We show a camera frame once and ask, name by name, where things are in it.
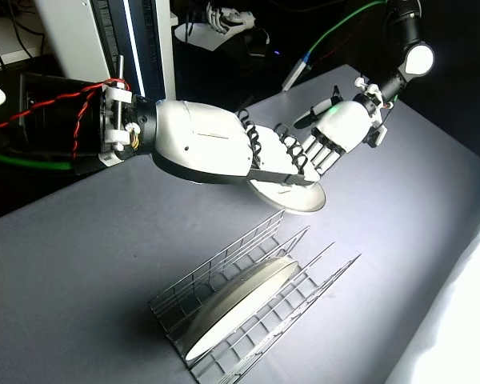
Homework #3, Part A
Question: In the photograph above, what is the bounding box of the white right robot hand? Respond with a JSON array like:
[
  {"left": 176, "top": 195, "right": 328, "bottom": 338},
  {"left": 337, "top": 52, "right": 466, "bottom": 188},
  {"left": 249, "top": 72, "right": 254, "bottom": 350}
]
[{"left": 151, "top": 99, "right": 321, "bottom": 189}]

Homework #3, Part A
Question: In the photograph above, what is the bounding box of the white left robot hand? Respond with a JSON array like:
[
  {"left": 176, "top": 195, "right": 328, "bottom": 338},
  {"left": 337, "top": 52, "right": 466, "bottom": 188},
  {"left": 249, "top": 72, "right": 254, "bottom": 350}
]
[{"left": 294, "top": 95, "right": 379, "bottom": 175}]

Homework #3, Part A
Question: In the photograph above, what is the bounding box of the white plate with dark rim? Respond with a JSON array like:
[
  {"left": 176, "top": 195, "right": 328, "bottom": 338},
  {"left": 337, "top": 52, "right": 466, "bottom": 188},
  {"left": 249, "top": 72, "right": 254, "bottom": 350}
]
[
  {"left": 182, "top": 257, "right": 299, "bottom": 361},
  {"left": 247, "top": 175, "right": 327, "bottom": 215}
]

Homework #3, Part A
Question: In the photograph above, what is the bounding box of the white display base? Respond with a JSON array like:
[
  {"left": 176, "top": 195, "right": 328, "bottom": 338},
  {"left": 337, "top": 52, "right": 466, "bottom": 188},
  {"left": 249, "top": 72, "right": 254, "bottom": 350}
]
[{"left": 174, "top": 22, "right": 249, "bottom": 53}]

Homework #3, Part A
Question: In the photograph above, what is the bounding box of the spare white skeletal hand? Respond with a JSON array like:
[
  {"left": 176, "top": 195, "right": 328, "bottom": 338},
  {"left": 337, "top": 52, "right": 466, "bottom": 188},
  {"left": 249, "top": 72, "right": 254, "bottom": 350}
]
[{"left": 206, "top": 2, "right": 257, "bottom": 35}]

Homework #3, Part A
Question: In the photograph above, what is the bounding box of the white robot torso column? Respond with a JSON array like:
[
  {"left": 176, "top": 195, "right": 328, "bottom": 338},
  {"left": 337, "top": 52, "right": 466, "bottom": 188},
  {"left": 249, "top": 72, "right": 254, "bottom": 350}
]
[{"left": 31, "top": 0, "right": 177, "bottom": 103}]

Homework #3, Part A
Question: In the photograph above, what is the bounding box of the white cloth sheet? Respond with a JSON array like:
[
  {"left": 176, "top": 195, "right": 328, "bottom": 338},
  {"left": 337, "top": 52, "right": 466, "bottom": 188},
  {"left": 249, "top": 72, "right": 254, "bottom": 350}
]
[{"left": 383, "top": 215, "right": 480, "bottom": 384}]

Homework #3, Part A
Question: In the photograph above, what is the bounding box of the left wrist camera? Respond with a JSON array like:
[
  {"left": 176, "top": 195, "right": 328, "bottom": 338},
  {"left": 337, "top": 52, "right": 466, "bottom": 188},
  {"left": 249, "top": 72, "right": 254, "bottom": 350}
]
[{"left": 362, "top": 123, "right": 389, "bottom": 149}]

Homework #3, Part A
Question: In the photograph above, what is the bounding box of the grey blue cable connector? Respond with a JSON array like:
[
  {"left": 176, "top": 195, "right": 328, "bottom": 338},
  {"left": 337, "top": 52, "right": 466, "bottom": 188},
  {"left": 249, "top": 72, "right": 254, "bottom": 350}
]
[{"left": 282, "top": 58, "right": 313, "bottom": 92}]

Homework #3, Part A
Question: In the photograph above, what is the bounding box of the green cable on left arm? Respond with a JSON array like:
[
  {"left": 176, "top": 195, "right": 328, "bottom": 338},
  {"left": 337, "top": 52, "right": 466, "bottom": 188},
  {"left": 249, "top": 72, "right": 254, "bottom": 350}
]
[{"left": 306, "top": 0, "right": 389, "bottom": 61}]

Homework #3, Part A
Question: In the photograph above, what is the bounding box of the green cable on arm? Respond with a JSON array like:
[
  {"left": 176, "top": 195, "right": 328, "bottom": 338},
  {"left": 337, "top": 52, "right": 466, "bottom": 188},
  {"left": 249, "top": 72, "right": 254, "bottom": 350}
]
[
  {"left": 0, "top": 151, "right": 75, "bottom": 171},
  {"left": 306, "top": 0, "right": 389, "bottom": 61}
]

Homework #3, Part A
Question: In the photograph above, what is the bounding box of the chrome wire dish rack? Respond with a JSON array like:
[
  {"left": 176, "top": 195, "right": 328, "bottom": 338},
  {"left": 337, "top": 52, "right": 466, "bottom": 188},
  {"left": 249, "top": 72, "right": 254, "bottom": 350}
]
[{"left": 148, "top": 208, "right": 362, "bottom": 381}]

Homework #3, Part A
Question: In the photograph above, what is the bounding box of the red black twisted wire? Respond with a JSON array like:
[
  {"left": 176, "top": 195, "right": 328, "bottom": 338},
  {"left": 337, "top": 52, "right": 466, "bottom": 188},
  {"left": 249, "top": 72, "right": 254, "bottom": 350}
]
[{"left": 0, "top": 79, "right": 123, "bottom": 159}]

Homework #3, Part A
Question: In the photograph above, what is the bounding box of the green cable on right arm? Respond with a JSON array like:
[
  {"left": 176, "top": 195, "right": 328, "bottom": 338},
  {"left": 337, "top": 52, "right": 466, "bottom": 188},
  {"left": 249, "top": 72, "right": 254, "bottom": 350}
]
[{"left": 0, "top": 151, "right": 75, "bottom": 171}]

